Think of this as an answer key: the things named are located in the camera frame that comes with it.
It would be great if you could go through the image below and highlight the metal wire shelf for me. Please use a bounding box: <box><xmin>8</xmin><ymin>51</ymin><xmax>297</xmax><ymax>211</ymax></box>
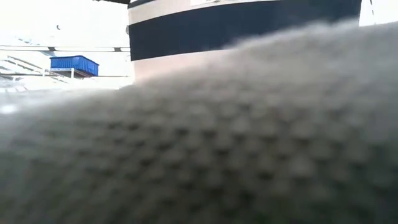
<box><xmin>0</xmin><ymin>67</ymin><xmax>131</xmax><ymax>93</ymax></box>

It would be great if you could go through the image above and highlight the grey checked towel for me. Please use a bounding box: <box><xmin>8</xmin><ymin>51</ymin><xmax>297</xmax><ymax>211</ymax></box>
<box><xmin>0</xmin><ymin>18</ymin><xmax>398</xmax><ymax>224</ymax></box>

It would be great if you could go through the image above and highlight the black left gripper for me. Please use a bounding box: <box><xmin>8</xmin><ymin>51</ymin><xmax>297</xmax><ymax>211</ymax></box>
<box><xmin>93</xmin><ymin>0</ymin><xmax>131</xmax><ymax>5</ymax></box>

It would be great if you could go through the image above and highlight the blue plastic bin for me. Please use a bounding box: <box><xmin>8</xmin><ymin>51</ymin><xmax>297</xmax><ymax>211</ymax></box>
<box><xmin>49</xmin><ymin>55</ymin><xmax>100</xmax><ymax>77</ymax></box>

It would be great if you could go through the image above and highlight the navy white striped basket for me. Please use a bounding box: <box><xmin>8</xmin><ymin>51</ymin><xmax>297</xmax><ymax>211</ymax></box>
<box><xmin>126</xmin><ymin>0</ymin><xmax>363</xmax><ymax>83</ymax></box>

